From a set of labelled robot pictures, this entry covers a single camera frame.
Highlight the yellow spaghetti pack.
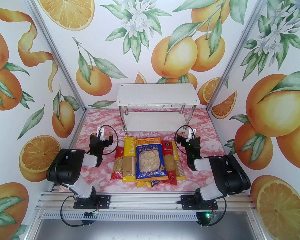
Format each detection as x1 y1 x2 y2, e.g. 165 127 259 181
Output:
122 136 137 183
172 140 186 181

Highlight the red fusilli pasta bag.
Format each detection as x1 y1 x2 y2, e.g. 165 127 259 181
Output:
114 146 125 180

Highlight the red spaghetti pack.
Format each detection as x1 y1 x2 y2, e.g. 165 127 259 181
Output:
161 140 176 185

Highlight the blue orecchiette pasta bag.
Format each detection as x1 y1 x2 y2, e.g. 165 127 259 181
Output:
135 138 169 188

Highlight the white two-tier shelf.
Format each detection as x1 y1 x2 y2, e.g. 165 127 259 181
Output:
116 83 200 133

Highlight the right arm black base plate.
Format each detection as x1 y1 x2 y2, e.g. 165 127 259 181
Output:
182 195 219 210

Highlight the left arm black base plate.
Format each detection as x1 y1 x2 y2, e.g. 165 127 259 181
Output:
73 194 111 209

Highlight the right base black cable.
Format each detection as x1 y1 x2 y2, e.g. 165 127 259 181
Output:
196 197 227 228

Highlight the base black cable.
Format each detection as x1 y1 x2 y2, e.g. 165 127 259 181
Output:
60 196 92 228
196 197 227 228

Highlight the aluminium mounting rail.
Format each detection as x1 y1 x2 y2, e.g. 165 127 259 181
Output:
35 184 257 212

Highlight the left base black cable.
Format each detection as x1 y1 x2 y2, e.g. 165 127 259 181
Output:
60 196 92 228

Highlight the white slotted cable duct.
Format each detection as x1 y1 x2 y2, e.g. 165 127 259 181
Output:
42 210 199 221

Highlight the aluminium frame post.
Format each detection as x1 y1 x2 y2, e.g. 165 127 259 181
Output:
25 0 86 113
206 0 270 112

